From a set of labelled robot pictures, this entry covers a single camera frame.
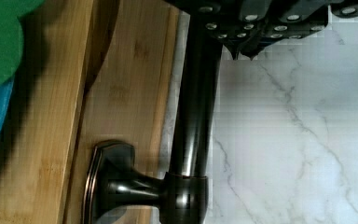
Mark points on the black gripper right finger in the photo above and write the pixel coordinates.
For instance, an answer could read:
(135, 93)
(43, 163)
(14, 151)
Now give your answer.
(274, 20)

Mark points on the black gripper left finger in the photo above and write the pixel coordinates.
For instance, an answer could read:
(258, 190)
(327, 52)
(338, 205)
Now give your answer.
(237, 24)

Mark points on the wooden drawer with dark handle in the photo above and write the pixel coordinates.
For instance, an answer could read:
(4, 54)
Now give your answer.
(83, 127)

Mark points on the green felt piece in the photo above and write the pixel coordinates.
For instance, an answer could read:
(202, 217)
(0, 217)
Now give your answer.
(11, 34)

